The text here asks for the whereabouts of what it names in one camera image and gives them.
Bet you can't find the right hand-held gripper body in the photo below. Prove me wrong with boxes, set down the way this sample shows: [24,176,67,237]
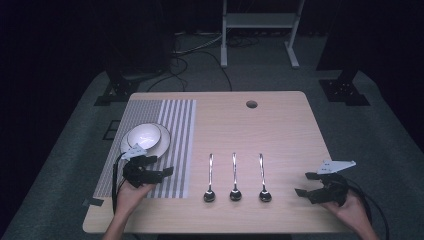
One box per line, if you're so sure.
[308,160,357,207]

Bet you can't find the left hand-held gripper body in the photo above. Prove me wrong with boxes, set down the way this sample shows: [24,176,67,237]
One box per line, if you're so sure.
[121,143,158,189]

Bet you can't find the person's left hand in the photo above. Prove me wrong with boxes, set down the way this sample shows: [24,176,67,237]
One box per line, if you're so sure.
[114,181,156,215]

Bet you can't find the person's right hand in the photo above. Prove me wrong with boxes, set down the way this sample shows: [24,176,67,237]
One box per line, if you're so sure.
[321,192,372,232]

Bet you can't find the white plate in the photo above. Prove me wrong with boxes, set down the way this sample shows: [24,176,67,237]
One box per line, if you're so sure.
[120,123,172,161]

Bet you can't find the white bowl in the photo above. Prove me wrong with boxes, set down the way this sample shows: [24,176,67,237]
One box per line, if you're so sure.
[126,122,163,151]

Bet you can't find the grey striped placemat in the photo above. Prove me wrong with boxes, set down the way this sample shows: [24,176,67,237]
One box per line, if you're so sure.
[92,98,197,200]

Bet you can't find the metal spoon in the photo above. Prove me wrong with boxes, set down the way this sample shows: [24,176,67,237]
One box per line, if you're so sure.
[258,152,273,203]
[202,152,217,204]
[228,152,243,202]

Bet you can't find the dark tape strip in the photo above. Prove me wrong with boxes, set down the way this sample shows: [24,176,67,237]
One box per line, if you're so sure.
[82,197,105,208]

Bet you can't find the black stand base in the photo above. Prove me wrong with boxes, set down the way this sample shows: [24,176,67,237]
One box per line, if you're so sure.
[93,64,143,107]
[317,64,371,107]

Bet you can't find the white metal stand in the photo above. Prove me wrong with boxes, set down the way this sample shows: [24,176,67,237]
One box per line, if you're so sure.
[220,0,306,70]

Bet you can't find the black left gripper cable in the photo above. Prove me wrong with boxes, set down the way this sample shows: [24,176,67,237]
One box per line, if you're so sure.
[111,152,128,215]

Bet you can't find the dark floor socket frame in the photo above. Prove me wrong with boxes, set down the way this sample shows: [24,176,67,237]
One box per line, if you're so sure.
[102,119,122,141]

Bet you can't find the black floor cables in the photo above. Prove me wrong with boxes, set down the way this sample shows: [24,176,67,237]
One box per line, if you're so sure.
[145,31,233,93]

